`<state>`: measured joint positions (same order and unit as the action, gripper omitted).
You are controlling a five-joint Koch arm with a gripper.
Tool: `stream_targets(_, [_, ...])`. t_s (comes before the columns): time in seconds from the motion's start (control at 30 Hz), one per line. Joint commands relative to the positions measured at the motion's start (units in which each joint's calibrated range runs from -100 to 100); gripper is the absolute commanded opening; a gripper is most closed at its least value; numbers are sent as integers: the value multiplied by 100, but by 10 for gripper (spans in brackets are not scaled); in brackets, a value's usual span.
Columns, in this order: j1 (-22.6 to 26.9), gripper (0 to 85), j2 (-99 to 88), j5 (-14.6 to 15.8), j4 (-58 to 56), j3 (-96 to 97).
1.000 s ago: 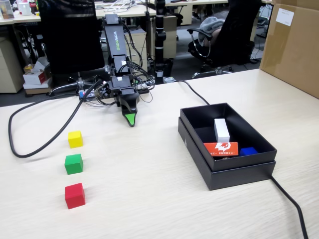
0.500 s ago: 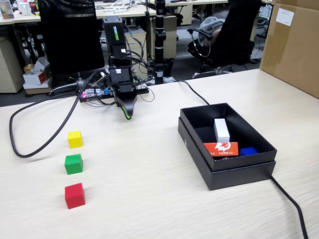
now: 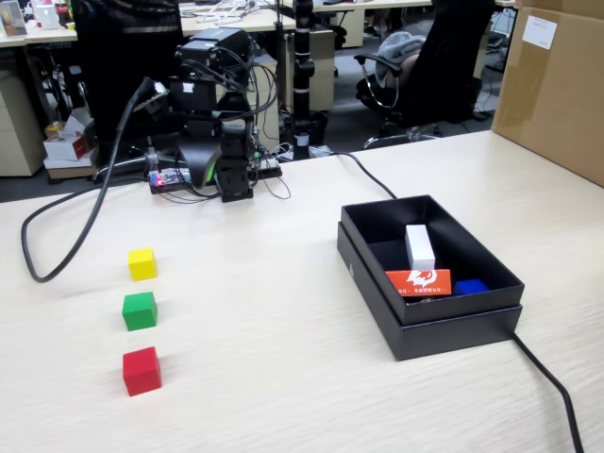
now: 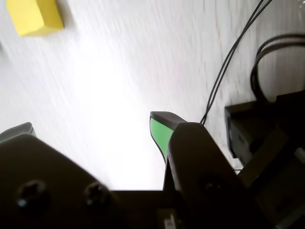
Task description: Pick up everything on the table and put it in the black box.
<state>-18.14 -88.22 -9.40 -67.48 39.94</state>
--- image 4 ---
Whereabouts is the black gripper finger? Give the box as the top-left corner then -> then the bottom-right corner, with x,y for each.
0,122 -> 115,229
149,111 -> 270,229

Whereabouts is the yellow wooden cube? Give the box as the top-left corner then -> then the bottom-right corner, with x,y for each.
6,0 -> 65,37

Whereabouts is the black base cable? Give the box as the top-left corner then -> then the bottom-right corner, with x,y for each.
249,34 -> 305,103

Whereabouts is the thin black looped wire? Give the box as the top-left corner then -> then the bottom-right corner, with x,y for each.
201,0 -> 274,125

